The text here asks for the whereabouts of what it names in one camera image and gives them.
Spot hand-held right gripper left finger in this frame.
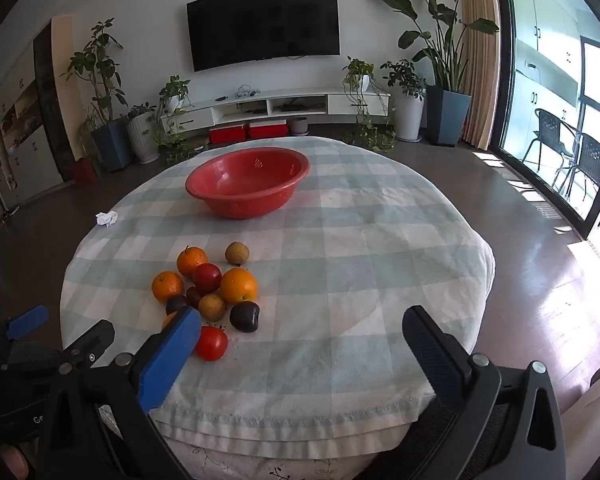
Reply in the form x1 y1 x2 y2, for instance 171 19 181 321
35 306 203 480

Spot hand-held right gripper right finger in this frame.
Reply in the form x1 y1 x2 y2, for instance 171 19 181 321
375 304 567 480

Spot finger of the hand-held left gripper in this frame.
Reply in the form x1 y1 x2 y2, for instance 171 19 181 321
59 318 117 374
0 304 50 347

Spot brown round fruit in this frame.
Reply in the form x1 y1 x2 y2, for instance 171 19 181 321
198 293 227 322
225 241 251 266

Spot large orange mandarin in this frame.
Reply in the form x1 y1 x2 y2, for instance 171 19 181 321
220 267 259 305

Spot red plastic bowl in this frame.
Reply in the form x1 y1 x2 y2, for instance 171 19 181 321
185 148 311 220

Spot person's left hand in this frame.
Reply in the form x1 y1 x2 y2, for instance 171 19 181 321
0 444 31 480

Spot green checkered tablecloth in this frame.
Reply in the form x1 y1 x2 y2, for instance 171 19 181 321
60 136 496 461

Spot floral table cover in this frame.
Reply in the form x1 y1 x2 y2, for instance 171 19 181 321
172 440 406 480

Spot red bin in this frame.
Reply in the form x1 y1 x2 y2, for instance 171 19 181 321
71 157 99 186

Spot beige sofa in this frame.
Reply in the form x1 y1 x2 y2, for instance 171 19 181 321
562 370 600 480

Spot tall plant in blue pot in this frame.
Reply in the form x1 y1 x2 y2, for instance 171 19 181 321
60 17 133 171

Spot plant in white ribbed pot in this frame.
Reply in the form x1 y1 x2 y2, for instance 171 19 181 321
125 102 161 163

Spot red storage box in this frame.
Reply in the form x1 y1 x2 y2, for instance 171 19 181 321
248 121 287 140
209 125 246 144

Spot large-leaf plant in blue pot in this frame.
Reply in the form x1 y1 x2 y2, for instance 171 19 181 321
371 0 501 147

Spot bushy plant in white pot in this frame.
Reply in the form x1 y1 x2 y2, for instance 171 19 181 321
381 59 427 142

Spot black balcony chair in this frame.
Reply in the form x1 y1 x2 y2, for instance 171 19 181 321
521 108 578 176
560 132 600 206

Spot trailing pothos plant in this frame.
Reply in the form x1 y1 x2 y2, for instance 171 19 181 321
152 76 208 166
342 56 397 154

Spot white television cabinet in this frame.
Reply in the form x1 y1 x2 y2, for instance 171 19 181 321
162 88 392 133

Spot black-framed glass door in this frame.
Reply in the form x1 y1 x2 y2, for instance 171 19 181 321
490 0 600 240

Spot beige curtain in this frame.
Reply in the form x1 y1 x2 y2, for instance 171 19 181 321
457 0 503 151

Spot white balcony cabinets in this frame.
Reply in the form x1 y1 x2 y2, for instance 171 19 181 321
507 0 583 106

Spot wall storage cabinets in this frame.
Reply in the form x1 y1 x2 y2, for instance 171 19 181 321
0 15 76 211

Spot black wall television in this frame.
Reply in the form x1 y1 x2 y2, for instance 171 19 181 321
186 0 341 73

